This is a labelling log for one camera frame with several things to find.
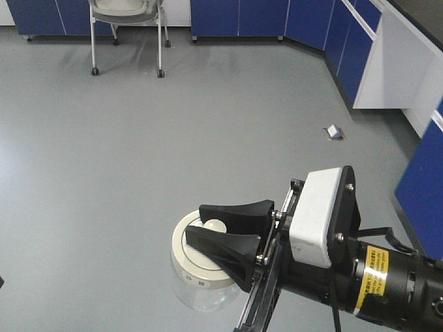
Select white lab bench side panel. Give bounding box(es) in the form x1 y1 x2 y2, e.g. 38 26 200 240
353 1 442 136

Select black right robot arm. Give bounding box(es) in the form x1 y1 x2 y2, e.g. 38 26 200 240
185 165 442 331

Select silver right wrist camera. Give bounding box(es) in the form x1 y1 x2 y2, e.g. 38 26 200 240
289 167 343 268

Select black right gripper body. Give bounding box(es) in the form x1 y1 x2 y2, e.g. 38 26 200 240
236 178 360 331

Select silver floor socket box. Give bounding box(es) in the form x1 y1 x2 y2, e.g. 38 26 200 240
323 124 345 141

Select blue lab cabinets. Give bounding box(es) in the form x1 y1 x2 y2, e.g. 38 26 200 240
1 1 442 257

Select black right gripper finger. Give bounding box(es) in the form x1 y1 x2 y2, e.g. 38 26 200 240
185 225 262 293
199 200 274 239

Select grey mesh office chair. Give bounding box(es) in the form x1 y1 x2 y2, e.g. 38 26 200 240
88 1 171 78

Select glass jar with white lid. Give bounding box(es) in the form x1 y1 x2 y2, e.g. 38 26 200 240
170 210 240 312

